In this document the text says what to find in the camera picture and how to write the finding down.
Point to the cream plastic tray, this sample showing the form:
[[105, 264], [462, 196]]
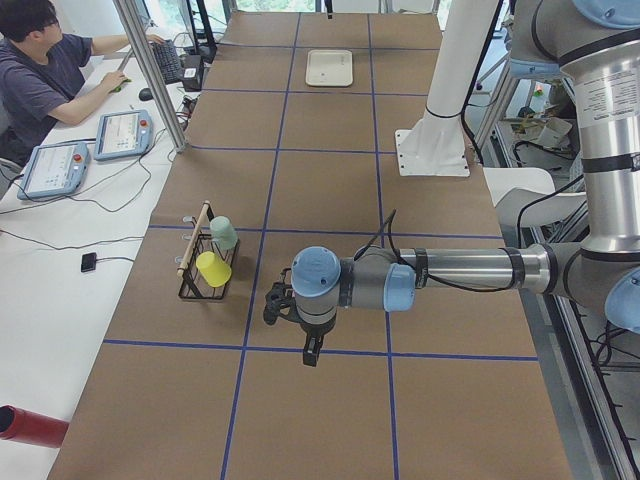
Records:
[[329, 68]]

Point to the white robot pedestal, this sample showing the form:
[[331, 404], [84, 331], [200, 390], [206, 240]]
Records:
[[435, 146]]

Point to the near teach pendant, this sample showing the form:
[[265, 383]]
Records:
[[54, 170]]

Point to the teach pendant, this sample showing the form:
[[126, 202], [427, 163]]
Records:
[[54, 170], [123, 134]]

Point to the black computer mouse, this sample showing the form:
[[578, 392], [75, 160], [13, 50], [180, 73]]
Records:
[[145, 94]]

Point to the black keyboard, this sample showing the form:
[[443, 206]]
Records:
[[168, 61]]

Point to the far teach pendant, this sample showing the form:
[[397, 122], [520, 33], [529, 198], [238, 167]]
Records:
[[123, 134]]

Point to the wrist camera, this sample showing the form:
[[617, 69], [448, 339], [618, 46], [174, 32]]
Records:
[[280, 301]]

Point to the black mini computer box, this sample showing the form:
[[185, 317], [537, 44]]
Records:
[[193, 73]]

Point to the white chair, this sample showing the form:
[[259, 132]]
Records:
[[511, 189]]

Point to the black wire cup rack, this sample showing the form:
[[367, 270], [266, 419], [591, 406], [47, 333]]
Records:
[[193, 286]]

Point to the seated person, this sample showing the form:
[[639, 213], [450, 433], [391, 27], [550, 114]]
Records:
[[41, 75]]

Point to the yellow cup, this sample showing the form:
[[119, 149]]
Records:
[[213, 269]]

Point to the small black puck device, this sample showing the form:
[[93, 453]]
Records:
[[88, 262]]

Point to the aluminium frame post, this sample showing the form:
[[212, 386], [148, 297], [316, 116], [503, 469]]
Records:
[[127, 13]]

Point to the pale green cup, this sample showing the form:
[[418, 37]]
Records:
[[223, 233]]

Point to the red cylinder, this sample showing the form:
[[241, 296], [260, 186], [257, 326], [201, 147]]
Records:
[[31, 428]]

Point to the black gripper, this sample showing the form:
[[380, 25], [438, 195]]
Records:
[[314, 330]]

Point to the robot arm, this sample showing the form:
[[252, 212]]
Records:
[[595, 44]]

